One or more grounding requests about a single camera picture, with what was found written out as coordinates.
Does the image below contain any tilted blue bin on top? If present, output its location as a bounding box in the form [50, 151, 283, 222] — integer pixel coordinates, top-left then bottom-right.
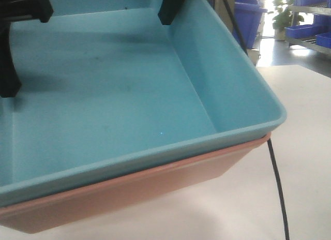
[234, 0, 267, 49]

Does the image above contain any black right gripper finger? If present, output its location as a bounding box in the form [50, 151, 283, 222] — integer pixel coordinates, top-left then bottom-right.
[158, 0, 186, 26]

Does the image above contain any far steel shelf rack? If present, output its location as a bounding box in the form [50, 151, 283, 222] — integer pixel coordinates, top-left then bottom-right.
[285, 0, 330, 55]

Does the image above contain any pink plastic box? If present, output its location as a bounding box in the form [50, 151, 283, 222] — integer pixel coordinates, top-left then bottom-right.
[1, 133, 271, 234]

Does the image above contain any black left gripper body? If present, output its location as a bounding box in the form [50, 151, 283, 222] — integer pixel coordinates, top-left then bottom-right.
[1, 0, 54, 23]

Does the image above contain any green potted plant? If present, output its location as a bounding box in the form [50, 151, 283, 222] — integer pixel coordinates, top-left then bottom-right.
[268, 0, 304, 41]

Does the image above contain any black cable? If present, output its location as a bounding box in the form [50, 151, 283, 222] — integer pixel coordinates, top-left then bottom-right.
[219, 0, 291, 240]

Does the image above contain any small blue tray lower left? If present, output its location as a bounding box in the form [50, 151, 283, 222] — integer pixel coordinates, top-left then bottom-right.
[285, 24, 324, 39]

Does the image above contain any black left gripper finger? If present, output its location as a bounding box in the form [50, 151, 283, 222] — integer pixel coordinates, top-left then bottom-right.
[1, 22, 22, 98]

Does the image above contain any small blue tray lower right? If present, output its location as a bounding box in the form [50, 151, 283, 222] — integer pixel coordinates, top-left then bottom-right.
[315, 32, 331, 49]

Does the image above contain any light blue plastic box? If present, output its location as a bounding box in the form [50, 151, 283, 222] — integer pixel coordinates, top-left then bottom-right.
[1, 0, 286, 207]

